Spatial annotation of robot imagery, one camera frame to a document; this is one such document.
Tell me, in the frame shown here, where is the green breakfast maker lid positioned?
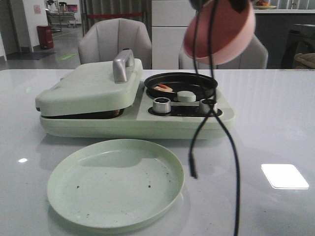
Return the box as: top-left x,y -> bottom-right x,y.
35,50 -> 143,119

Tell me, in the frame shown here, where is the red trash bin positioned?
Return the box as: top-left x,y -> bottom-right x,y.
36,25 -> 54,49

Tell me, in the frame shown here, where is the green breakfast maker base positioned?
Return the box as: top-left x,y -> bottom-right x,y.
39,80 -> 236,141

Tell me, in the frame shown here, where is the right grey upholstered chair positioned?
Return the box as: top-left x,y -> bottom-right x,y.
178,35 -> 268,70

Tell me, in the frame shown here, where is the grey upholstered chair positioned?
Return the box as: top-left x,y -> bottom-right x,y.
78,18 -> 152,69
178,35 -> 268,70

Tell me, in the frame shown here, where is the right silver control knob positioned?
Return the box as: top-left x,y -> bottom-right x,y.
198,99 -> 218,115

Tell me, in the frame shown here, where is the white refrigerator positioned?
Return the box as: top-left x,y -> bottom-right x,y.
152,0 -> 195,69

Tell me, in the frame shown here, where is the left silver control knob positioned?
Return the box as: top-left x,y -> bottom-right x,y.
152,97 -> 171,114

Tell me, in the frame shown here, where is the pink cooked shrimp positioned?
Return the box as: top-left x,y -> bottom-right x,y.
154,84 -> 173,92

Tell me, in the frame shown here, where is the black round frying pan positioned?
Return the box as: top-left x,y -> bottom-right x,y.
144,72 -> 218,101

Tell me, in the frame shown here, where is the bread slice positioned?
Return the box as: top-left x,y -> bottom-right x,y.
108,109 -> 124,117

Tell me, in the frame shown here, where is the pink bowl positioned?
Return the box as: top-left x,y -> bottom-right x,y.
183,0 -> 255,64

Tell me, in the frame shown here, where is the left grey upholstered chair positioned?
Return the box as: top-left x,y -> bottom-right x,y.
78,18 -> 152,69

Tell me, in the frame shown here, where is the silver control knob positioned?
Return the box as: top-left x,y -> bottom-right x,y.
198,99 -> 218,115
152,97 -> 171,114

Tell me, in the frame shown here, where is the yellow fruit plate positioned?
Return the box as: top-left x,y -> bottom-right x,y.
254,0 -> 276,10

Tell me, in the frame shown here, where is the light green round plate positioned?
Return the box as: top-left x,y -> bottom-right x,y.
47,139 -> 185,234

